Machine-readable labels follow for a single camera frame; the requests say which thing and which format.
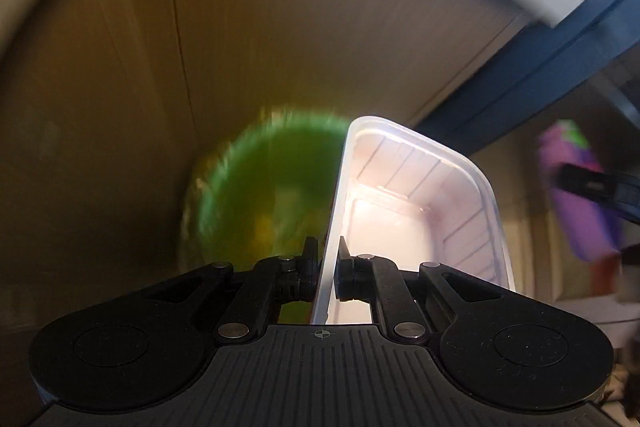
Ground green round bowl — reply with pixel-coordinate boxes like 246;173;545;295
177;107;351;325

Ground purple snack packet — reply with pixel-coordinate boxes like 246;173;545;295
537;119;623;263

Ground white plastic food tray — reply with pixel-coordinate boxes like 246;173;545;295
310;115;517;325

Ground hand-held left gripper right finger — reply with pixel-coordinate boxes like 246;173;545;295
334;236;503;344

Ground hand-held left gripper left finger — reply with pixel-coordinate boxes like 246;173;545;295
145;236;321;344

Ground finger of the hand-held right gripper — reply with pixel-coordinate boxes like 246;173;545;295
559;162;640;226

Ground blue cabinet frame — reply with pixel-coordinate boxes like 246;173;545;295
415;0;640;155

